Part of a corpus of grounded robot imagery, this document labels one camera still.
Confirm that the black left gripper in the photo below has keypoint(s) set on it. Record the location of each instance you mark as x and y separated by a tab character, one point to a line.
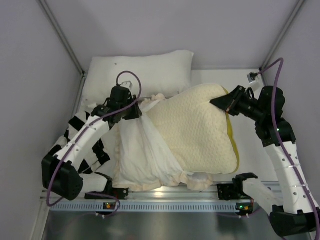
136	110

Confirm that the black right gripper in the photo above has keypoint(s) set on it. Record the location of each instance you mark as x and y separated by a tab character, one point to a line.
233	99

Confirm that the cream yellow-edged pillow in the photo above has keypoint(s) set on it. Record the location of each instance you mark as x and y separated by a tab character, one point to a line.
199	134

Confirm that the grey plush cream-frilled pillowcase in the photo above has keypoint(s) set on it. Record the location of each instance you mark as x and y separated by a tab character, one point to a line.
143	160

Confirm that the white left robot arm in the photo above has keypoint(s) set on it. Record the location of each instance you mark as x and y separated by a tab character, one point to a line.
70	168

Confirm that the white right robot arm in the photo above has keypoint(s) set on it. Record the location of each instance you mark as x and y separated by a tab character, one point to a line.
296	212

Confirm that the white plain pillow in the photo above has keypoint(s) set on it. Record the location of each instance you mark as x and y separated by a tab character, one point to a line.
168	74

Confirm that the black white striped cloth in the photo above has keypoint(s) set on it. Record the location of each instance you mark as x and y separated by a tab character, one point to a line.
96	156

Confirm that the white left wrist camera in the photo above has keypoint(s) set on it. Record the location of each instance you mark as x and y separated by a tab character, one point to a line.
126	84

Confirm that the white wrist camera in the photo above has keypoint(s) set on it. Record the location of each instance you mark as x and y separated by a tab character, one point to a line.
255	81
126	84

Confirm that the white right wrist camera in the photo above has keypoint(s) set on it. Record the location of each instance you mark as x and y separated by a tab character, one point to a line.
255	81

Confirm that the right corner aluminium post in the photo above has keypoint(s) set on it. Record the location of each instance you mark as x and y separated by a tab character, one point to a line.
283	32

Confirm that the corner aluminium post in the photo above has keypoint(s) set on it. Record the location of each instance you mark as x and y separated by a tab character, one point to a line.
283	32
49	14

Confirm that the left corner aluminium post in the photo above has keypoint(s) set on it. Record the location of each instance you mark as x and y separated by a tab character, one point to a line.
49	14

